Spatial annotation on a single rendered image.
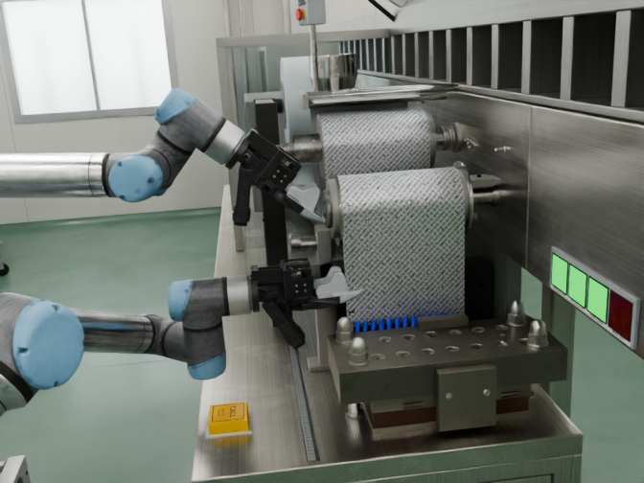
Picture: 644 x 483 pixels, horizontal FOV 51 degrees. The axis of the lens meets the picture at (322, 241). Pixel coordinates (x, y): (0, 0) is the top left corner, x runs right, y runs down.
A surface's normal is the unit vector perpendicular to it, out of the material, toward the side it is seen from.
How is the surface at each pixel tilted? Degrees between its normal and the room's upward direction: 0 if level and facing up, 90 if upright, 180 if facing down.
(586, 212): 90
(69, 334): 88
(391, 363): 0
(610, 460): 0
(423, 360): 0
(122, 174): 90
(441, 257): 90
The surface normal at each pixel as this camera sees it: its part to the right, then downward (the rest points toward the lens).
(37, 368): 0.90, 0.01
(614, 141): -0.99, 0.09
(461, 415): 0.11, 0.27
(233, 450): -0.06, -0.96
